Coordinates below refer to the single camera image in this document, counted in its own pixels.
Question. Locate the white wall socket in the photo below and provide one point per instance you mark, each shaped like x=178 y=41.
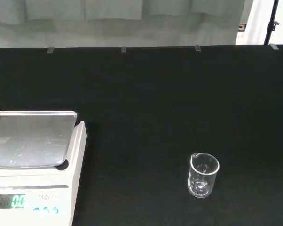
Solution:
x=242 y=27

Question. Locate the black tripod stand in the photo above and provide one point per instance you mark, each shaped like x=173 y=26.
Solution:
x=271 y=23

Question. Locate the pale grey backdrop curtain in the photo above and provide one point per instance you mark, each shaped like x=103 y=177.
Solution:
x=108 y=23

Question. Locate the black bench cloth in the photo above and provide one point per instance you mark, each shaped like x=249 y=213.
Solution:
x=155 y=106

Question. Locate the grey cloth clip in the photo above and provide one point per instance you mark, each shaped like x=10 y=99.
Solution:
x=274 y=46
x=198 y=48
x=51 y=50
x=124 y=49

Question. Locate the white electronic balance steel pan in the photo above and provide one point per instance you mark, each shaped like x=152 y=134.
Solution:
x=33 y=164

